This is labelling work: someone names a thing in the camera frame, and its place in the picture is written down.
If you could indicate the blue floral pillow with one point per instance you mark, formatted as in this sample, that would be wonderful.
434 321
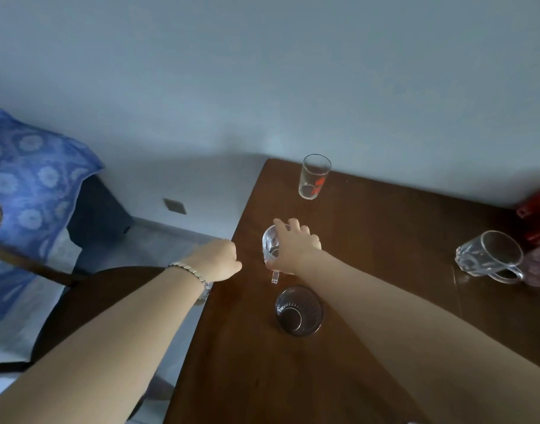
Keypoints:
27 181

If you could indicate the dark wooden chair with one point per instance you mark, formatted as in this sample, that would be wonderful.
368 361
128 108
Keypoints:
89 295

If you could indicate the white sheet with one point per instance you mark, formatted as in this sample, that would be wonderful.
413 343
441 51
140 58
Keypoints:
18 322

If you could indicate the person's right hand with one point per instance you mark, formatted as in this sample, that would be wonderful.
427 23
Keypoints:
298 249

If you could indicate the clear tumbler with red print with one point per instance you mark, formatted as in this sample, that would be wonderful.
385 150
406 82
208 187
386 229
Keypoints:
314 181

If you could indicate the group of red drink bottles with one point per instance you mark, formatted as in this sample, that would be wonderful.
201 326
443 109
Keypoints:
539 207

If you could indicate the wall outlet plate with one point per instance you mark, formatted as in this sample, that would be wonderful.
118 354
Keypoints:
175 206

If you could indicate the person's left forearm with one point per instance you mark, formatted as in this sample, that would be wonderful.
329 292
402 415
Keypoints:
97 357

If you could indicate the person's left hand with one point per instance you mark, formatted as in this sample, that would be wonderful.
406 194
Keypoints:
217 260

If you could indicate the person's right forearm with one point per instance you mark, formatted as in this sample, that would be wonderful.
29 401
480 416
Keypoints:
407 340

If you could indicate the small smoky glass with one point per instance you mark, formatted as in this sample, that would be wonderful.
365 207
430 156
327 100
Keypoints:
298 313

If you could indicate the brown wooden table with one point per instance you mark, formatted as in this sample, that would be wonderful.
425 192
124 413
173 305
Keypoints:
385 225

